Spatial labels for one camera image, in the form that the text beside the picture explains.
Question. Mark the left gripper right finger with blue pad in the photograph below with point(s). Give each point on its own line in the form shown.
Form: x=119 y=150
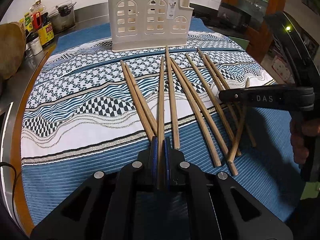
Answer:
x=169 y=167

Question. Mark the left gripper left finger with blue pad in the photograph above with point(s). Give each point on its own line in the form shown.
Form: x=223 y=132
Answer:
x=153 y=161

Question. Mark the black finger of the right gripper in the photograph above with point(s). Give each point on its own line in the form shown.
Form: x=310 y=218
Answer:
x=281 y=97

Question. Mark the wooden chopstick crossed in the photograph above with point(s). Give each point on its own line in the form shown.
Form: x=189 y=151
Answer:
x=236 y=140

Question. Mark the wooden chopstick long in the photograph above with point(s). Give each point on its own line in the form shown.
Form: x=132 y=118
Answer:
x=200 y=111

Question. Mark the person's right hand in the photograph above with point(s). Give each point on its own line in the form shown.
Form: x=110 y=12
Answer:
x=299 y=130

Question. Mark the blue patterned table mat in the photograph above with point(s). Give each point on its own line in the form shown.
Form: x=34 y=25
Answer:
x=80 y=118

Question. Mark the black toaster appliance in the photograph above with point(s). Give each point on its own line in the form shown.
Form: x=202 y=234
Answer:
x=231 y=17

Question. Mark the wooden glass door cabinet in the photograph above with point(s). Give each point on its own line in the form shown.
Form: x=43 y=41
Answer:
x=257 y=31

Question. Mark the cream house-shaped utensil holder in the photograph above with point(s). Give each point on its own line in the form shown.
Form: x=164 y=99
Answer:
x=143 y=24

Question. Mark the white seasoning shaker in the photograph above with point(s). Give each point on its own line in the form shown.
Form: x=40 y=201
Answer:
x=33 y=40

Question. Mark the steel pressure cooker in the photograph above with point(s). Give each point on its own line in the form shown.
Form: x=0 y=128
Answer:
x=63 y=18

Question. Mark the dark soy sauce bottle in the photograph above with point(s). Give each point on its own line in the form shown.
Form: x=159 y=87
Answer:
x=41 y=23

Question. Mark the green cap sauce bottle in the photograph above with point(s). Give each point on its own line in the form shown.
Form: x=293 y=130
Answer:
x=28 y=22

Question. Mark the round wooden chopping block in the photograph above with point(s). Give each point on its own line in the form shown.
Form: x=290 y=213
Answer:
x=12 y=48

